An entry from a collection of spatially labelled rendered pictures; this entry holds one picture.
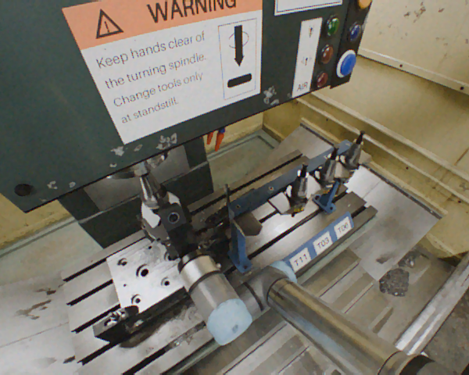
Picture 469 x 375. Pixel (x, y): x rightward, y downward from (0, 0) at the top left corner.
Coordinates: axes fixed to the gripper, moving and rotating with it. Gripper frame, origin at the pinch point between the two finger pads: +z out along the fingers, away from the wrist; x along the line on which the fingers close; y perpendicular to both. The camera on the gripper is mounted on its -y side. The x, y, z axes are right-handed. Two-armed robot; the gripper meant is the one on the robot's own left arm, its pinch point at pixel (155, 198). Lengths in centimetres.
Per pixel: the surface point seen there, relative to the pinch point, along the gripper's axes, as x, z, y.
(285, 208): 26.4, -19.2, 4.7
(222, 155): 60, 74, 68
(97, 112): -2.6, -21.6, -34.8
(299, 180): 31.1, -17.9, -2.0
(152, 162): 1.6, -8.8, -17.7
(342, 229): 54, -26, 33
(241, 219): 15.4, -15.2, 4.8
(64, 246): -54, 64, 69
